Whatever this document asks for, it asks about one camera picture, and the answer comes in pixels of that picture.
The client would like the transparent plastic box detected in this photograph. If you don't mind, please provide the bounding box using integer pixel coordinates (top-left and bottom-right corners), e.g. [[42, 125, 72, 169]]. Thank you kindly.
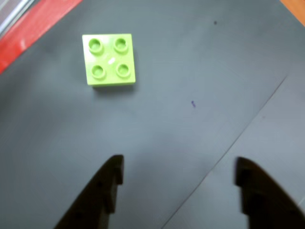
[[0, 0, 34, 36]]

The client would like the green lego block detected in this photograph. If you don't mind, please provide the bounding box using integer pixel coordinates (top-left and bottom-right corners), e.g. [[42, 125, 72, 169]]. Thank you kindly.
[[81, 33, 137, 89]]

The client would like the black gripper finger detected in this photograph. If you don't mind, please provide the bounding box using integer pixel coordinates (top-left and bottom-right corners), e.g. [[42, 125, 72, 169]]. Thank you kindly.
[[54, 154, 125, 229], [234, 156, 305, 229]]

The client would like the gray rubber mat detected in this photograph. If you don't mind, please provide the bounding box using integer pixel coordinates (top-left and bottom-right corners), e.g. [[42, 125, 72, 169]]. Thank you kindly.
[[0, 0, 305, 229], [163, 59, 305, 229]]

